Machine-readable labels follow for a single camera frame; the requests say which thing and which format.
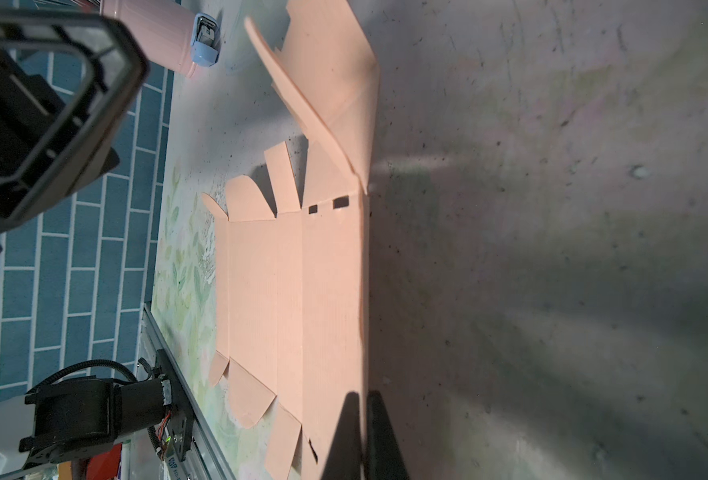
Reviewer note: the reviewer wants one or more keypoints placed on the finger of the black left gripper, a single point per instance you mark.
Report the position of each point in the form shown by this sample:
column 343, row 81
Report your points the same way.
column 51, row 148

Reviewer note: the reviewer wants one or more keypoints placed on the pink paper box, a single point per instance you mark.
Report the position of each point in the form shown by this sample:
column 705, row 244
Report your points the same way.
column 292, row 272

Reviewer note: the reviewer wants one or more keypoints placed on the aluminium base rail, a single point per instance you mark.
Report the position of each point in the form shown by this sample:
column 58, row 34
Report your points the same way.
column 190, row 447

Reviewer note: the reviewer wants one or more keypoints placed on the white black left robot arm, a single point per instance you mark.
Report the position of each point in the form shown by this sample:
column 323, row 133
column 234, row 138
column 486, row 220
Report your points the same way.
column 66, row 81

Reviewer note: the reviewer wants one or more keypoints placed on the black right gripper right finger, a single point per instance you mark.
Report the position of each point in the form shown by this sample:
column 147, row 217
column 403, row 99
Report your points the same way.
column 383, row 458

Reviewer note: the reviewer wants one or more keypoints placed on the pink metal pencil bucket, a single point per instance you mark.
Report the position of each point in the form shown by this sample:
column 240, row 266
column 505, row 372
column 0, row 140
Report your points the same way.
column 162, row 28

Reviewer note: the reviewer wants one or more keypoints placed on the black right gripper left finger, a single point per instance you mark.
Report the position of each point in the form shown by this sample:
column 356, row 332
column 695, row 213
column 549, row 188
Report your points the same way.
column 345, row 455

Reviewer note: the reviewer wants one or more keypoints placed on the light blue small stapler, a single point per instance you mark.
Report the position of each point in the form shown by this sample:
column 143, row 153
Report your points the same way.
column 204, row 43

